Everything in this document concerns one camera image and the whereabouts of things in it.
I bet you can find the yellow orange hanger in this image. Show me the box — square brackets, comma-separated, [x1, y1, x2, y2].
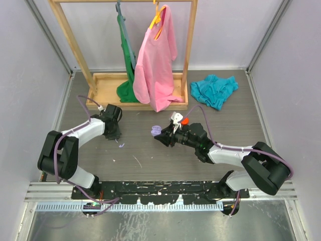
[149, 1, 166, 40]

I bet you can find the green shirt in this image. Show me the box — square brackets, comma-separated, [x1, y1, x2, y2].
[116, 16, 138, 102]

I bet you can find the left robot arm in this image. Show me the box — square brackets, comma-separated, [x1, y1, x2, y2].
[37, 104, 123, 199]

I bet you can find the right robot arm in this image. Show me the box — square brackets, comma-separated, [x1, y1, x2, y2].
[151, 123, 292, 198]

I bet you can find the grey blue hanger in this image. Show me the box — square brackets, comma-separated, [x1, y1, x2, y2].
[115, 0, 136, 69]

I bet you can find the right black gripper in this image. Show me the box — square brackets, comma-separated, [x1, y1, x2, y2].
[154, 124, 199, 149]

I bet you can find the pink shirt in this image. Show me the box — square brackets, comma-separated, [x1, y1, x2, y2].
[133, 5, 183, 112]

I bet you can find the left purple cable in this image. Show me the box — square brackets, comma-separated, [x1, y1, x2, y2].
[54, 94, 121, 216]

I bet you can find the grey slotted cable duct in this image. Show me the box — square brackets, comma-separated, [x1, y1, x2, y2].
[35, 201, 224, 212]

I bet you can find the teal crumpled shirt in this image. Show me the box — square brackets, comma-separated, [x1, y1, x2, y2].
[190, 74, 239, 110]

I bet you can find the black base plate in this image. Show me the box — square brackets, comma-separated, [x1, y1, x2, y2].
[85, 181, 237, 205]

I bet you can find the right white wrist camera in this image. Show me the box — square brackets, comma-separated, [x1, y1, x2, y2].
[171, 111, 184, 130]

